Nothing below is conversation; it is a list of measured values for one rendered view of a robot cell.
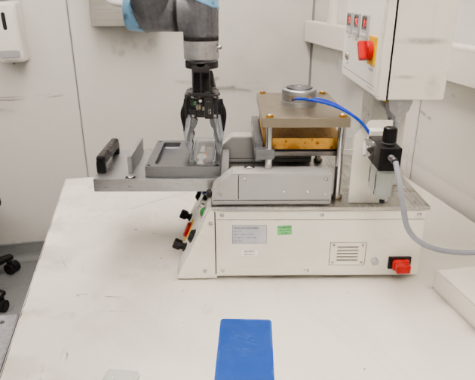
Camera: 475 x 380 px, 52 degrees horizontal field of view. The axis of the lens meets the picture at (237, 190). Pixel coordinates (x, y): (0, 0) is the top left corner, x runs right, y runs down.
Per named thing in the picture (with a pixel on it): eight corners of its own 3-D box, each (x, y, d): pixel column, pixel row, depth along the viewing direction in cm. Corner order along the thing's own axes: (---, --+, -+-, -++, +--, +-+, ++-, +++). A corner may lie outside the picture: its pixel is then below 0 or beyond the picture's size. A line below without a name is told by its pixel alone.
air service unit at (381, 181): (378, 183, 102) (385, 114, 97) (399, 212, 89) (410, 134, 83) (353, 183, 102) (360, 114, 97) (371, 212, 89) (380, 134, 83)
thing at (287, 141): (325, 130, 124) (327, 93, 120) (343, 157, 103) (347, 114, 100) (257, 130, 124) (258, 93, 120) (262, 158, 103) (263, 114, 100)
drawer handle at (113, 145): (120, 152, 123) (118, 137, 121) (105, 173, 109) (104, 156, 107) (112, 152, 123) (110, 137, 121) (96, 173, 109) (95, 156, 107)
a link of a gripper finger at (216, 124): (216, 159, 110) (205, 121, 107) (216, 151, 115) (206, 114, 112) (229, 156, 110) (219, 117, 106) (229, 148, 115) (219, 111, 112)
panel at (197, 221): (188, 217, 138) (216, 160, 132) (177, 274, 110) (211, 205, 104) (182, 214, 138) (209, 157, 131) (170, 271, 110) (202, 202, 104)
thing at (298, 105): (348, 127, 127) (353, 76, 122) (382, 167, 98) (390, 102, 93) (255, 127, 127) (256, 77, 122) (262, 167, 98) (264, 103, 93)
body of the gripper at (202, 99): (183, 121, 105) (181, 64, 100) (187, 111, 113) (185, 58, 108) (219, 121, 105) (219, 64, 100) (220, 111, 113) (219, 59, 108)
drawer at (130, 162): (229, 162, 128) (229, 133, 125) (228, 194, 107) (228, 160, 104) (116, 162, 127) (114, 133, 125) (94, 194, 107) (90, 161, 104)
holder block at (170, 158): (222, 149, 125) (222, 139, 124) (220, 176, 107) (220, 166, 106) (158, 149, 125) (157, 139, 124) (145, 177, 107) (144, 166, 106)
